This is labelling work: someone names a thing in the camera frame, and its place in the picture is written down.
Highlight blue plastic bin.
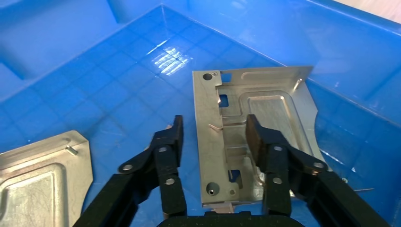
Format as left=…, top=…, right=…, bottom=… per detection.
left=0, top=0, right=401, bottom=227

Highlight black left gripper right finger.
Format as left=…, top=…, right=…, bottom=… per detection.
left=245, top=114, right=392, bottom=227

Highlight stamped silver metal plate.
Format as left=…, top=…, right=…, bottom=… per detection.
left=0, top=130, right=94, bottom=227
left=192, top=66, right=333, bottom=210

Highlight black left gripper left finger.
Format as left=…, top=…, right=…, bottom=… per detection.
left=72, top=115, right=188, bottom=227

